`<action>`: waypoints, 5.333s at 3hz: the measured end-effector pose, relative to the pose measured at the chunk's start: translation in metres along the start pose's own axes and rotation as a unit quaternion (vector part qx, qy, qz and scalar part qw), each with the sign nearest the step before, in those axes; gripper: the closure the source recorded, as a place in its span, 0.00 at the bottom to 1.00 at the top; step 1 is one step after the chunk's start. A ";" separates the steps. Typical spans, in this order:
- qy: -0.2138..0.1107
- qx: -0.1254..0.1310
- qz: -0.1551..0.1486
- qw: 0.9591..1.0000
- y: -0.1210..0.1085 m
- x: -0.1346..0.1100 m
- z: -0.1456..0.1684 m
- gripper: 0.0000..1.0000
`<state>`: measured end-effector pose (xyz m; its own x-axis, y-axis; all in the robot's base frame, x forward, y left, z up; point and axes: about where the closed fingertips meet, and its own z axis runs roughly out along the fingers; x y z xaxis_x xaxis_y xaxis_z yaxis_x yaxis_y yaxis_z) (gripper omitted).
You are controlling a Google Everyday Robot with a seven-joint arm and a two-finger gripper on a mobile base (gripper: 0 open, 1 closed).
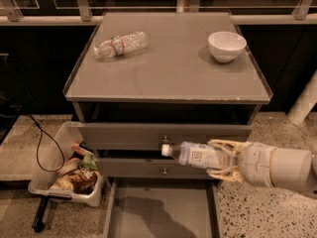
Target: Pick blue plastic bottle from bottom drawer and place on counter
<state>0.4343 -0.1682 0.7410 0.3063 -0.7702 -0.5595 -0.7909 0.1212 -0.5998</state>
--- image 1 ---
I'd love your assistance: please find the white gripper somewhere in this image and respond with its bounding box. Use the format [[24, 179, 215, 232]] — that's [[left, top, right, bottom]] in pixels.
[[206, 139, 274, 187]]

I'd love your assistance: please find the blue plastic bottle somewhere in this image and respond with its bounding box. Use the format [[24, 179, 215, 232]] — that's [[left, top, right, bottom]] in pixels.
[[161, 142, 233, 170]]

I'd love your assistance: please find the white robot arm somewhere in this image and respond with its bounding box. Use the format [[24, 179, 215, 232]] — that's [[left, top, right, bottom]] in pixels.
[[207, 139, 317, 199]]

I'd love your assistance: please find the grey bottom drawer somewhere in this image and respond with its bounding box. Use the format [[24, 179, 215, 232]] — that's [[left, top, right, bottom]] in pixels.
[[103, 178, 223, 238]]

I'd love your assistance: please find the grey drawer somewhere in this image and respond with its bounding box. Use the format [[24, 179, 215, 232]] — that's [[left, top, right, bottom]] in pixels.
[[96, 158, 211, 179], [77, 122, 252, 151], [103, 178, 223, 238]]

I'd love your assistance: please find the grey drawer cabinet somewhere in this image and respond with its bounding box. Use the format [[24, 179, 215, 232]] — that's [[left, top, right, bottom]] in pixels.
[[62, 11, 273, 238]]

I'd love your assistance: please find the grey middle drawer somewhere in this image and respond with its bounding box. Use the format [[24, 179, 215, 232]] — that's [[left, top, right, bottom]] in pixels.
[[96, 158, 211, 179]]

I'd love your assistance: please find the grey top drawer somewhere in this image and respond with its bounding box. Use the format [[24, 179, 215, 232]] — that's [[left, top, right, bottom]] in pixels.
[[77, 122, 252, 151]]

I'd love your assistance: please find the clear crinkled water bottle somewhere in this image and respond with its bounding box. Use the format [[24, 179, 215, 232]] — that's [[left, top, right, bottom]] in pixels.
[[93, 31, 149, 58]]

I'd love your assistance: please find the white pillar base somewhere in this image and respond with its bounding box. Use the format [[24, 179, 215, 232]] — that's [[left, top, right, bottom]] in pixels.
[[287, 71, 317, 125]]

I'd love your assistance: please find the white ceramic bowl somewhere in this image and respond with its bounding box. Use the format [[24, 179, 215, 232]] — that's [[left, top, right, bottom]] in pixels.
[[208, 31, 247, 62]]

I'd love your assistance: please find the green snack packet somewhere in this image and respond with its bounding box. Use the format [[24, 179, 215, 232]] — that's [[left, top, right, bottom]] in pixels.
[[80, 152, 97, 171]]

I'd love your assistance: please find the brown snack bag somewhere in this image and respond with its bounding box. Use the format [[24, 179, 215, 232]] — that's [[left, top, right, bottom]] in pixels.
[[51, 168, 97, 193]]

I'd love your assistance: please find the metal window railing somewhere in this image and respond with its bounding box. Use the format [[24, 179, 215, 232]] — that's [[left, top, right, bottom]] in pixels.
[[0, 0, 317, 25]]

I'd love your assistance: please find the clear plastic bin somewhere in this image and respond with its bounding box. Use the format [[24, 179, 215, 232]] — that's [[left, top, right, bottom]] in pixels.
[[29, 121, 103, 207]]

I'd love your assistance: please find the black bar on floor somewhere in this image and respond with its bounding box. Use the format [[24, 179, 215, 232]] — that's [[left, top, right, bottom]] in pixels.
[[32, 196, 49, 233]]

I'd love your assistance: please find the black cable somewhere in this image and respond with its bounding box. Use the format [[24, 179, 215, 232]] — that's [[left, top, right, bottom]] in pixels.
[[25, 113, 66, 173]]

